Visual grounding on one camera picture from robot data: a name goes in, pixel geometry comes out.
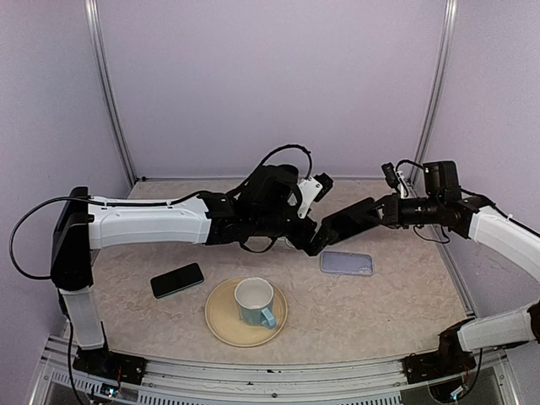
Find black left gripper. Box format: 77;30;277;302
252;206;339;256

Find lilac phone case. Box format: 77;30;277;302
320;251;375;277

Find black smartphone with teal edge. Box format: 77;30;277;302
318;197;380;246

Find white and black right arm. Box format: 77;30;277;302
374;160;539;375

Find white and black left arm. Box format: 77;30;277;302
51;165;333;375

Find blue mug with white inside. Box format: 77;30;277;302
234;278;277;329

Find beige round plate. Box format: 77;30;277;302
205;277;289;348

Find black smartphone on table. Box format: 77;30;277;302
150;262;204;299

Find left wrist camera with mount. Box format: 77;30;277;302
289;173;333;219

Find right aluminium frame post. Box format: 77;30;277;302
413;0;458;164

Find aluminium frame post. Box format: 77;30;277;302
84;0;138;187
413;0;458;164

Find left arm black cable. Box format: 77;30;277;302
8;143;316;280

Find front aluminium rail base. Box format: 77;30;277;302
23;336;521;404

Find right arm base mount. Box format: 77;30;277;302
402;328;477;384

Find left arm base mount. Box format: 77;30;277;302
73;348;147;386

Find left aluminium frame post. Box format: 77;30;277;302
84;0;138;187

